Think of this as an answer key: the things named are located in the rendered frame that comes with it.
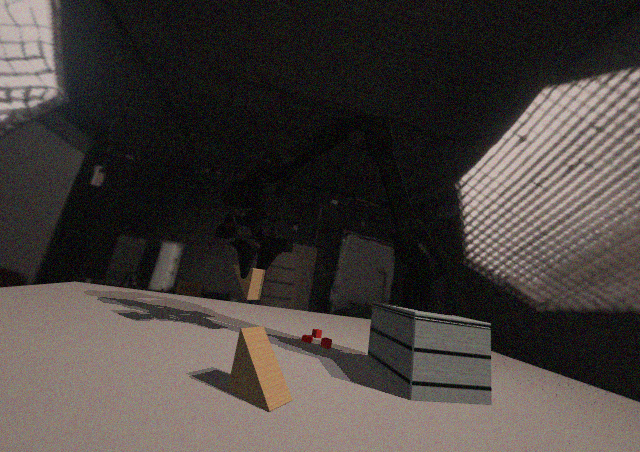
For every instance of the tan triangular block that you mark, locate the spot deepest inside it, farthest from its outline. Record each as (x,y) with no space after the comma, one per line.
(256,375)
(252,285)

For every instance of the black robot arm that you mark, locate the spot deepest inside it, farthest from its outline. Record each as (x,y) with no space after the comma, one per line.
(423,289)

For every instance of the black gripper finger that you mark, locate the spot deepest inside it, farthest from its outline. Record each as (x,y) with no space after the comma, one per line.
(266,257)
(246,253)

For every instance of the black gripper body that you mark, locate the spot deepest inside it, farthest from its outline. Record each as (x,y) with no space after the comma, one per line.
(260,230)

